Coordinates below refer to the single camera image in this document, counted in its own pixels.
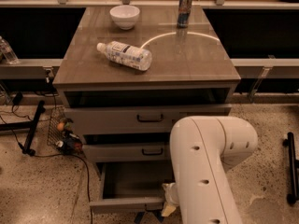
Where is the black floor stand left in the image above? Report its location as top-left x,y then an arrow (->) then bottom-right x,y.
0,101 -> 46,156

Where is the clear plastic water bottle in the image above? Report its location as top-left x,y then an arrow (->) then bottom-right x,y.
96,41 -> 152,71

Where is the blue tape cross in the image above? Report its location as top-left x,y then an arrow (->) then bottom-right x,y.
134,210 -> 164,224

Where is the clear bottle at left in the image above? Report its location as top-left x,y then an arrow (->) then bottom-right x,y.
0,36 -> 19,64

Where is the grey drawer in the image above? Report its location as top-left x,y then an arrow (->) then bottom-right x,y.
64,105 -> 232,136
83,142 -> 170,162
90,160 -> 174,214

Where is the black power cable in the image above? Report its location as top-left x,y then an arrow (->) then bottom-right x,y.
0,103 -> 93,224

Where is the metal rail frame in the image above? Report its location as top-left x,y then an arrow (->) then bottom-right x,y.
0,0 -> 299,93

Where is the white ceramic bowl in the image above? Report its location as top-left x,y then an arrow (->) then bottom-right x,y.
109,5 -> 140,30

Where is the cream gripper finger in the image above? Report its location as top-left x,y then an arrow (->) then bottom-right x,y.
161,202 -> 176,217

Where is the black floor stand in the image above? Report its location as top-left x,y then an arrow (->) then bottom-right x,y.
282,132 -> 299,205
0,101 -> 46,156

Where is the blue silver drink can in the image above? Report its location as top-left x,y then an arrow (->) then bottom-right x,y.
177,0 -> 192,28

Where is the black floor stand right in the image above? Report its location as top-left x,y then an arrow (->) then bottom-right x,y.
282,132 -> 299,205

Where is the grey drawer cabinet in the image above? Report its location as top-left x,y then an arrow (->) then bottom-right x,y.
53,6 -> 240,166

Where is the wire basket with items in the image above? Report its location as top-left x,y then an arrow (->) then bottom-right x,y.
47,106 -> 83,154

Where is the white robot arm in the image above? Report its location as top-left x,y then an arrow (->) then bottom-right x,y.
162,116 -> 258,224

